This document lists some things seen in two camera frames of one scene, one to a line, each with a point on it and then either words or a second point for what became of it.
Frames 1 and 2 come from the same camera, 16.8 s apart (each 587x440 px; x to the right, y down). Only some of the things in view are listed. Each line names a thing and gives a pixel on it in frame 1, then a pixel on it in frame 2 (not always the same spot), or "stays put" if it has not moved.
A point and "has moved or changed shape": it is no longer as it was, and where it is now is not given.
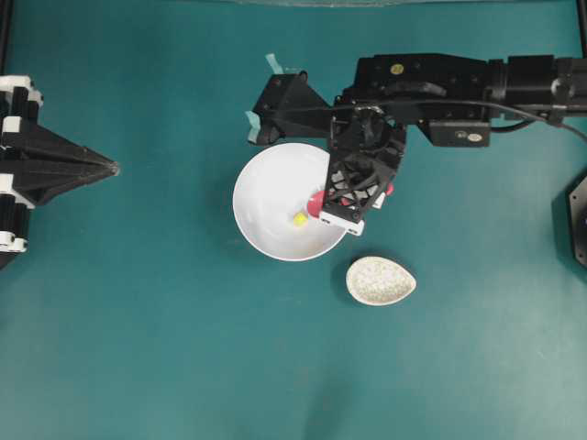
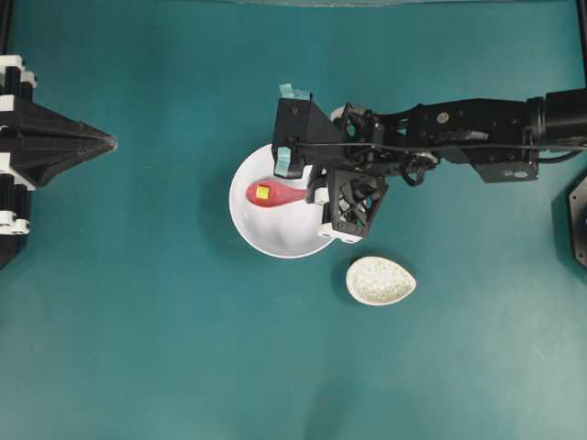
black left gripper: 65,165 to 36,143
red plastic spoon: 318,199 has moved or changed shape
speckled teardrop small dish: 375,280 stays put
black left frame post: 6,36 stays put
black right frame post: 582,26 stays put
